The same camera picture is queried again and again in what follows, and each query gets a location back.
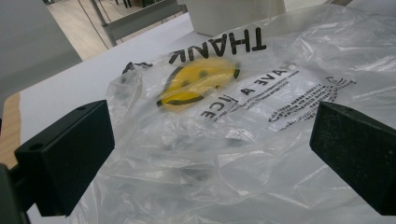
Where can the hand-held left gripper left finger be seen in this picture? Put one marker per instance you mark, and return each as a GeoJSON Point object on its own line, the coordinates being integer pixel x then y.
{"type": "Point", "coordinates": [65, 158]}

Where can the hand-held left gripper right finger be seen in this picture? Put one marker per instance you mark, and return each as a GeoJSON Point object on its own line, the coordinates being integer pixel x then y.
{"type": "Point", "coordinates": [355, 152]}

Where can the clear printed plastic bag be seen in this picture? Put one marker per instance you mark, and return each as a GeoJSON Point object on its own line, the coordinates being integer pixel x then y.
{"type": "Point", "coordinates": [233, 149]}

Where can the white plastic box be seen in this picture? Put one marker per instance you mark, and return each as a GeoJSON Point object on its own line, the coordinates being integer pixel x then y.
{"type": "Point", "coordinates": [236, 15]}

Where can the grey panel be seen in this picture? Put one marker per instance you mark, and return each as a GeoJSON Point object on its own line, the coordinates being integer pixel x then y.
{"type": "Point", "coordinates": [28, 46]}

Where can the white metal desk frame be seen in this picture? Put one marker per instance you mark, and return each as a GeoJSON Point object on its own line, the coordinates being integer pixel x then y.
{"type": "Point", "coordinates": [140, 18]}

